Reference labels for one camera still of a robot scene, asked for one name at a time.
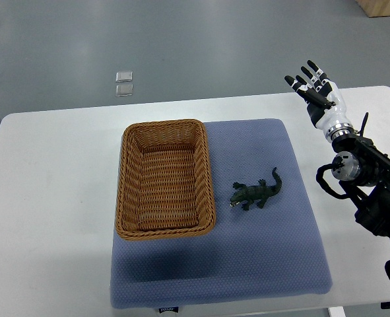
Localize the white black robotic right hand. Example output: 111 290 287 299
284 60 354 143

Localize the wooden box corner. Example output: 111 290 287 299
356 0 390 18

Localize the upper silver floor plate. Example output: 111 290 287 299
115 71 133 83

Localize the blue-grey fabric cushion mat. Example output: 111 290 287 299
110 119 332 309

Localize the lower silver floor plate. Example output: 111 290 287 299
115 83 133 97

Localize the brown woven wicker basket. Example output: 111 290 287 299
115 119 216 241

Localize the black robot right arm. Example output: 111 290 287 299
316 123 390 280

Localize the silver floor plate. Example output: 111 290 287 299
115 71 133 83
115 83 133 97

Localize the white table leg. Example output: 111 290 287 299
327 306 346 317

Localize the dark green toy crocodile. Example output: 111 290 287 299
230 167 282 211

